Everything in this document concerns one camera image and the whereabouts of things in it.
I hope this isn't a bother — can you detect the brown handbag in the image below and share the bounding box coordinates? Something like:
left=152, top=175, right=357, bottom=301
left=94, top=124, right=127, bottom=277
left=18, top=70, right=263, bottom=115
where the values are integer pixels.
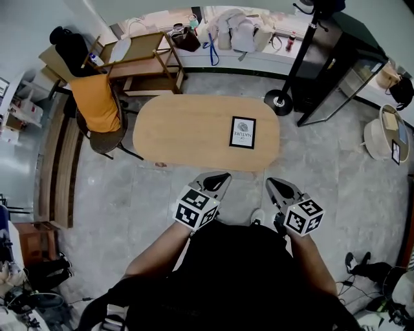
left=169, top=23, right=202, bottom=54

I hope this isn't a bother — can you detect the black framed nature picture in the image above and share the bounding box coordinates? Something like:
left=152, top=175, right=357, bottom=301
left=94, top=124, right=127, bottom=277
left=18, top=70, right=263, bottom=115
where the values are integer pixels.
left=228, top=116, right=257, bottom=150

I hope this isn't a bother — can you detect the white round side table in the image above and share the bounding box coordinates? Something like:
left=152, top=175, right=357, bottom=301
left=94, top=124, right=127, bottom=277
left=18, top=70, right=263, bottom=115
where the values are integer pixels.
left=378, top=103, right=410, bottom=163

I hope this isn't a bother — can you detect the black coat stand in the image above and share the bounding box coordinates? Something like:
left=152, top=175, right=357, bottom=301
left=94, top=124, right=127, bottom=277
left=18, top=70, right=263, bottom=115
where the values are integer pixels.
left=263, top=0, right=329, bottom=117

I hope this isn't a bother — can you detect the beige tote bag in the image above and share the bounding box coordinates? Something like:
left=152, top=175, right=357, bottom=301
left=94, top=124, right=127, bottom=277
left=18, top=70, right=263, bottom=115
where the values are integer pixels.
left=206, top=8, right=234, bottom=51

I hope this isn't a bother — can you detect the black-framed white picture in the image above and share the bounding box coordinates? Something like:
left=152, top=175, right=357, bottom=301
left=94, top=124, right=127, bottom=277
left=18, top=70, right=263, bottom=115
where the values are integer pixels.
left=391, top=139, right=402, bottom=166

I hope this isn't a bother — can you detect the white flat bag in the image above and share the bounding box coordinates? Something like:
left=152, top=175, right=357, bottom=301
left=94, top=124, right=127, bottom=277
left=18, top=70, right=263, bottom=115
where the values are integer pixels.
left=107, top=36, right=133, bottom=64

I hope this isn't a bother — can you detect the person's left forearm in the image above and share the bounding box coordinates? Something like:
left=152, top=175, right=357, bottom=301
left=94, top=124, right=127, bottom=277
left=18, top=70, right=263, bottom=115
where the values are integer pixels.
left=124, top=221, right=195, bottom=281

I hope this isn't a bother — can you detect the person's right forearm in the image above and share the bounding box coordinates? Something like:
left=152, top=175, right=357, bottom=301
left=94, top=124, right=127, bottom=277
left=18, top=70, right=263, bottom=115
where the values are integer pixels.
left=289, top=234, right=339, bottom=297

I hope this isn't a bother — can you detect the person's black clothed torso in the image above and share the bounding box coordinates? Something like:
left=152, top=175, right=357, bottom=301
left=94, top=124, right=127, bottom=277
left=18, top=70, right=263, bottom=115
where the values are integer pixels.
left=77, top=219, right=367, bottom=331

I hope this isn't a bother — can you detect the beige shoulder bag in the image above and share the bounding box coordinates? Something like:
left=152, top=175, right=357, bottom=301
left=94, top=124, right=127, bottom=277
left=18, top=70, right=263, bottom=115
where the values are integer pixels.
left=255, top=14, right=284, bottom=52

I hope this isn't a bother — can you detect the black office chair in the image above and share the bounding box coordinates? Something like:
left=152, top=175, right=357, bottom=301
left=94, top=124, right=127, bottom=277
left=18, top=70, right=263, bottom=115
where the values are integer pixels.
left=48, top=26, right=92, bottom=101

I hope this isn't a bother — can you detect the tan woven bag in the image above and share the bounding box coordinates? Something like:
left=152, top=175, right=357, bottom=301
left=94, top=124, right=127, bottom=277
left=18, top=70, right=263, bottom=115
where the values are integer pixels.
left=378, top=65, right=402, bottom=89

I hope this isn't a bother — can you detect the black handbag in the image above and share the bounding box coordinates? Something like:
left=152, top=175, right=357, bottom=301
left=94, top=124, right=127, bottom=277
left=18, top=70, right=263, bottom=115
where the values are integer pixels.
left=389, top=75, right=414, bottom=111

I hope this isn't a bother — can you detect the dark wicker chair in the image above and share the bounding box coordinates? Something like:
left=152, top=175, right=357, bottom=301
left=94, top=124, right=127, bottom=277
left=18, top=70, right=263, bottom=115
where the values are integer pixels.
left=75, top=85, right=145, bottom=162

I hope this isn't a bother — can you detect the white backpack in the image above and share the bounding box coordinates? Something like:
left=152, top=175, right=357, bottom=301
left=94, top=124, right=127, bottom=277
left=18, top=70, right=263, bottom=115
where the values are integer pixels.
left=226, top=16, right=259, bottom=54

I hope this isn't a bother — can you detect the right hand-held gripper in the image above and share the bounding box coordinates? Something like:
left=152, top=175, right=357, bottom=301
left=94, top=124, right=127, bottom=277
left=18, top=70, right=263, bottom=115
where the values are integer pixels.
left=265, top=177, right=325, bottom=238

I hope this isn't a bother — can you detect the black glass cabinet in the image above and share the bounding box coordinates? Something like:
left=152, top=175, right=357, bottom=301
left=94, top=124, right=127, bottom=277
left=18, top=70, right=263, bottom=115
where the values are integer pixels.
left=296, top=12, right=389, bottom=128

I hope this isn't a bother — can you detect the wooden shelf cart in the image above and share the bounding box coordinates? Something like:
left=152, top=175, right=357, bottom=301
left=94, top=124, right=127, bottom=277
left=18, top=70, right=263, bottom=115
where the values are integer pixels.
left=80, top=31, right=189, bottom=98

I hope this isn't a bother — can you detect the dark blue chair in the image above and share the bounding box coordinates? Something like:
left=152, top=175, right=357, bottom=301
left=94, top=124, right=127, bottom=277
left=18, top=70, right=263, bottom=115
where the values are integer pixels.
left=0, top=203, right=11, bottom=228

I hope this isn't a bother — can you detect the oval wooden table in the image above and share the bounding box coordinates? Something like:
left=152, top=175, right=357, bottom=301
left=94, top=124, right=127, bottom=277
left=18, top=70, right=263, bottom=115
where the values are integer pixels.
left=132, top=93, right=281, bottom=173

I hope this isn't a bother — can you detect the cardboard box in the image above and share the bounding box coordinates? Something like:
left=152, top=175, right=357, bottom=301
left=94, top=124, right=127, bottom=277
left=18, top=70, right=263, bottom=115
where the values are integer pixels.
left=38, top=45, right=77, bottom=87

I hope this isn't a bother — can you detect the wooden step platform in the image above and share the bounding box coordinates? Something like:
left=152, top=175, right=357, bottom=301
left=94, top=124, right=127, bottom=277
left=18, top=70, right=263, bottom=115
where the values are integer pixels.
left=38, top=93, right=85, bottom=229

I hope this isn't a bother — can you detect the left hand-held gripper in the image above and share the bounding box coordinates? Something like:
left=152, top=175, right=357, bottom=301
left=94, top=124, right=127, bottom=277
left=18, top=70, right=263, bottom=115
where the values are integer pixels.
left=173, top=172, right=232, bottom=232

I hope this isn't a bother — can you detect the orange cushion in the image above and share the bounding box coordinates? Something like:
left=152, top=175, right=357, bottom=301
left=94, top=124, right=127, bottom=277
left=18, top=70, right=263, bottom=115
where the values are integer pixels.
left=69, top=74, right=122, bottom=134

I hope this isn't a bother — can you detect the brown wooden cabinet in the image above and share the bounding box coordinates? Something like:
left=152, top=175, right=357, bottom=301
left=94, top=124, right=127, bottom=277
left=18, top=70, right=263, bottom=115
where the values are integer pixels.
left=14, top=220, right=61, bottom=266

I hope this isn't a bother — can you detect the black power adapter cable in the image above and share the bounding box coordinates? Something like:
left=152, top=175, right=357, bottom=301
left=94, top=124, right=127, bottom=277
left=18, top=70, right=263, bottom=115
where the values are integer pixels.
left=336, top=274, right=386, bottom=306

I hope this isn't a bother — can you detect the dark soda bottle red label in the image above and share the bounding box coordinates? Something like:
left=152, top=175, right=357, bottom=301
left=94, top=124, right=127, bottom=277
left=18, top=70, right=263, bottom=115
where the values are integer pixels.
left=285, top=30, right=298, bottom=53

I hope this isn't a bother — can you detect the blue strap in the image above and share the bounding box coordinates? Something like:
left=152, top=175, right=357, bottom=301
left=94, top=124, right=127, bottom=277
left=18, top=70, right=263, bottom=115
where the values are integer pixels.
left=202, top=32, right=221, bottom=67

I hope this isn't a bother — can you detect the tan book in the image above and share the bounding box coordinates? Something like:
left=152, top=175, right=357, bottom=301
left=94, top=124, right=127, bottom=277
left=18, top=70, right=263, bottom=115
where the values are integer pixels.
left=382, top=112, right=398, bottom=131

